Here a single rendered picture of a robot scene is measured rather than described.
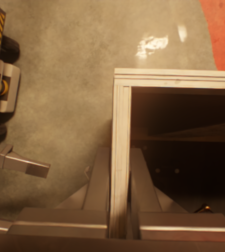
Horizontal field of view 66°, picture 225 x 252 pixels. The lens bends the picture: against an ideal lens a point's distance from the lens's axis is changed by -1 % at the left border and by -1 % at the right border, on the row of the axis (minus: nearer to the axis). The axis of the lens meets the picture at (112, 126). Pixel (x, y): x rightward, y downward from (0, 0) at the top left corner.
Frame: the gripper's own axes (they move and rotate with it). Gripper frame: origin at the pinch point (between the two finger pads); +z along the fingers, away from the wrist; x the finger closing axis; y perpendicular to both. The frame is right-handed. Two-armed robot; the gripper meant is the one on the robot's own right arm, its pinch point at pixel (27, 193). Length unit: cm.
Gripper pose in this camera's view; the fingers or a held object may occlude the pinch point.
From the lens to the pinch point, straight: 32.4
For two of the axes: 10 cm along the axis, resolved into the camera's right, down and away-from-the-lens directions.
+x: -1.3, -3.7, 9.2
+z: 9.2, 3.1, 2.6
